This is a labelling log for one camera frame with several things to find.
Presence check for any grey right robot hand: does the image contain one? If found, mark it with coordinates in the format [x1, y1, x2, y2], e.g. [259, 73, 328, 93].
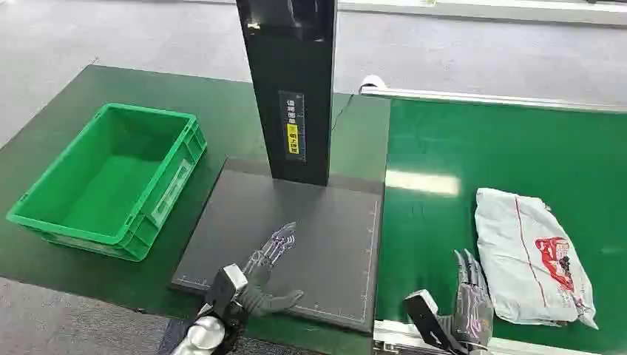
[440, 248, 495, 351]

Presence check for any yellow and grey column label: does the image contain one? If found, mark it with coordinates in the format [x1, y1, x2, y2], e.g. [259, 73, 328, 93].
[278, 90, 308, 163]

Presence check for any dark green table mat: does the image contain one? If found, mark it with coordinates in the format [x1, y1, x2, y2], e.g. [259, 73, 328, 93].
[0, 64, 392, 355]

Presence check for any green plastic crate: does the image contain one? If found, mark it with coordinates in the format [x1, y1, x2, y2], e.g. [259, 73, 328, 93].
[5, 101, 209, 263]

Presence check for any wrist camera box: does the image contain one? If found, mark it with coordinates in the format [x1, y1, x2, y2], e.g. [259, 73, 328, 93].
[403, 288, 467, 355]
[204, 263, 249, 320]

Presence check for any long aluminium conveyor rail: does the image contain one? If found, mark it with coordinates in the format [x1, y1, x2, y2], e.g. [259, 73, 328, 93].
[359, 85, 627, 115]

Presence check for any grey plastic parcel bag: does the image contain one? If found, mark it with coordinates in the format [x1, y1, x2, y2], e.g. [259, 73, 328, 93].
[474, 187, 599, 331]

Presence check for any short aluminium conveyor rail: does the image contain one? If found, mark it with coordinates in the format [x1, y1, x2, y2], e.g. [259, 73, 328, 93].
[373, 319, 604, 355]

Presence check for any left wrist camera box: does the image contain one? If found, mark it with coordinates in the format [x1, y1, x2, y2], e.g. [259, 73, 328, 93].
[204, 263, 249, 320]

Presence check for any white conveyor end cap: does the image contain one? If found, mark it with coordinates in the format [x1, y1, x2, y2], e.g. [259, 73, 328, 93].
[359, 74, 388, 93]

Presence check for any thin black cable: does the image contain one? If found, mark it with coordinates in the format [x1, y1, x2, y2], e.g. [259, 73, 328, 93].
[331, 92, 355, 133]

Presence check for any green conveyor belt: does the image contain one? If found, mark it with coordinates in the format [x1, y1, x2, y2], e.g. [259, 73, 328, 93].
[374, 98, 627, 355]

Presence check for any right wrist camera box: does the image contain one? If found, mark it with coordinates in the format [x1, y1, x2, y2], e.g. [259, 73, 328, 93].
[403, 288, 467, 355]

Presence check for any black scanner base plate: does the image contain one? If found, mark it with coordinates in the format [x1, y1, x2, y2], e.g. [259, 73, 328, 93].
[170, 156, 386, 335]

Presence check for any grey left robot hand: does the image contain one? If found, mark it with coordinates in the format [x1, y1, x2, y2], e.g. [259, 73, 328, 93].
[238, 221, 305, 319]

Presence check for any black scanner column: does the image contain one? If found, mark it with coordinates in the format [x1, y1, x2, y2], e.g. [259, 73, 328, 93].
[235, 0, 339, 188]

